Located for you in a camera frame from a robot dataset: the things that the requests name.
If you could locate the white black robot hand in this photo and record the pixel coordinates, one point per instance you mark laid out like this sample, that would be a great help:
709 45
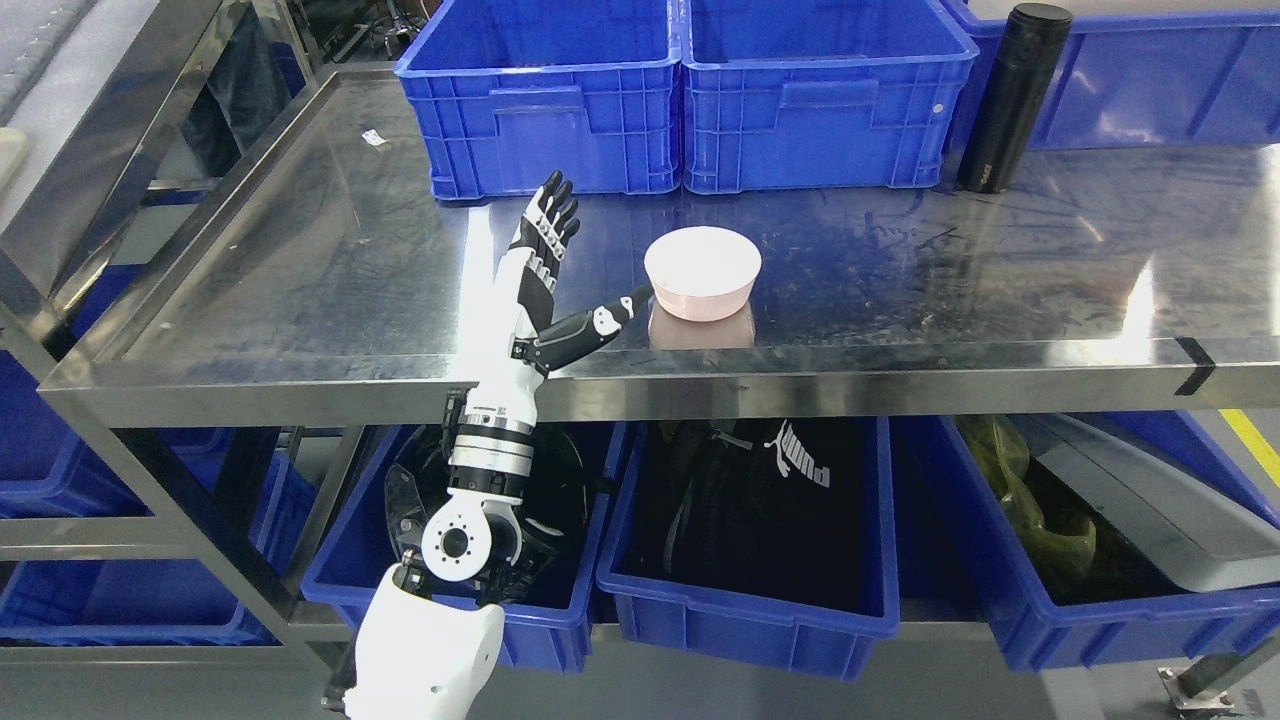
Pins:
522 342

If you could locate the pink ikea bowl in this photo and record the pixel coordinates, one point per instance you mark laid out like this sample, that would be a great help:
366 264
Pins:
702 273

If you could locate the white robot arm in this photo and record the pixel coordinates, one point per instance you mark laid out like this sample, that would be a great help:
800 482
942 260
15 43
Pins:
431 635

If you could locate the blue crate top middle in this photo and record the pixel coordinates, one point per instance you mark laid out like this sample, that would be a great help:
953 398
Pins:
792 95

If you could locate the blue crate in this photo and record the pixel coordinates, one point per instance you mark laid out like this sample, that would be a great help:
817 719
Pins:
792 95
1164 73
506 92

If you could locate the stainless steel shelf rack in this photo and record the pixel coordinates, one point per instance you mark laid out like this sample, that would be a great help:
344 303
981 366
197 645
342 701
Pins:
98 121

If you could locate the black helmet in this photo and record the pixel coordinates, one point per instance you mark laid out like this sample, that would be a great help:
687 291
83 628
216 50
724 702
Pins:
560 500

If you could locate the blue bin with helmet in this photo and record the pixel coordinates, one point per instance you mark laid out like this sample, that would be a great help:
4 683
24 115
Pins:
550 628

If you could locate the stainless steel table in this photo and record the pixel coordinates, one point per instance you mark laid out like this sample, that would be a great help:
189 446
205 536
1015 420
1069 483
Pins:
328 288

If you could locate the blue bin with backpack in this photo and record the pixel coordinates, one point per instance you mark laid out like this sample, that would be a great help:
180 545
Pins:
759 630

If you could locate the blue crate top left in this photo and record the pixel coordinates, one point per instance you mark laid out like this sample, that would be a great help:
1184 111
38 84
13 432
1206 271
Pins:
506 92

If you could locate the black puma backpack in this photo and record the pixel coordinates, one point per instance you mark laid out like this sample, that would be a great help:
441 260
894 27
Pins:
769 506

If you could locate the yellow green plastic bag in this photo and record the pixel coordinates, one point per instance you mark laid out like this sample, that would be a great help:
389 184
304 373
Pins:
1059 536

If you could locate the black thermos bottle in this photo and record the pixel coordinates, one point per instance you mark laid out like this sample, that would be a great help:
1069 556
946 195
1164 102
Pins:
1034 36

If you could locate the blue bin with bags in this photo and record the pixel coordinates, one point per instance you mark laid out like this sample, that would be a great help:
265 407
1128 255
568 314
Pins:
963 537

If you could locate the grey flat case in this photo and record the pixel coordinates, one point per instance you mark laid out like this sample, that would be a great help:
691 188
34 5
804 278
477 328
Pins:
1199 538

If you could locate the blue crate top right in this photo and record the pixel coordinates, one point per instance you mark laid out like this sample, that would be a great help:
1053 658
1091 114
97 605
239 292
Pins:
1164 73

